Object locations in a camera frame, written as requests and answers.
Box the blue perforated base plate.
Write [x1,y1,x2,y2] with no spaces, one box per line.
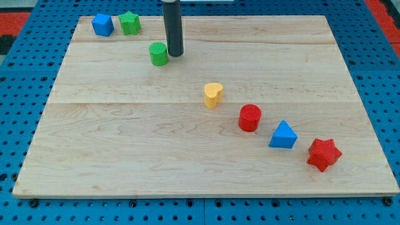
[1,0,399,224]

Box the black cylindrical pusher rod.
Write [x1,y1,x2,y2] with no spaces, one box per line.
[162,0,184,57]

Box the green cylinder block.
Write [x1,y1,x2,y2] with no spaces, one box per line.
[149,42,169,66]

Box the light wooden board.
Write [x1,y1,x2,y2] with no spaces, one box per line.
[13,16,399,199]

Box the red star block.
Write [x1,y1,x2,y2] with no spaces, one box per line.
[307,138,342,172]

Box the red cylinder block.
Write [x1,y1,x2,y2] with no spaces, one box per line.
[238,104,262,132]

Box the green star block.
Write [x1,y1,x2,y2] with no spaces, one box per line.
[118,11,141,35]

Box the blue cube block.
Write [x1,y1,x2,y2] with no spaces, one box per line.
[91,14,114,37]

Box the yellow heart block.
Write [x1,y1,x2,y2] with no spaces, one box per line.
[204,82,223,109]

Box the blue triangle block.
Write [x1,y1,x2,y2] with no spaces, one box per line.
[269,120,298,149]

